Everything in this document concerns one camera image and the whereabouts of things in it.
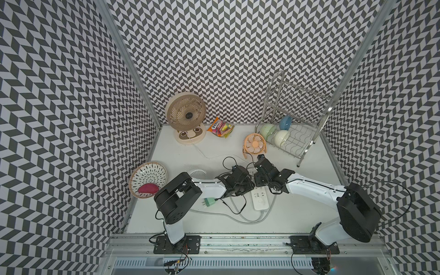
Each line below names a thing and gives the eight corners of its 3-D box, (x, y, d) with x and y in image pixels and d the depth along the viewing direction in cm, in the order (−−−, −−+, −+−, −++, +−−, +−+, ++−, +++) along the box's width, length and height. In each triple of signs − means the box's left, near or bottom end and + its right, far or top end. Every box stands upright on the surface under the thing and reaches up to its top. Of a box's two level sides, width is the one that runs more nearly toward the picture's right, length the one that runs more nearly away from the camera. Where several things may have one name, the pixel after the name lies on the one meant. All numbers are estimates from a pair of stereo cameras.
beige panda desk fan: (178, 144, 111) (163, 104, 86) (183, 120, 126) (172, 80, 100) (203, 144, 111) (196, 104, 86) (206, 120, 126) (201, 80, 100)
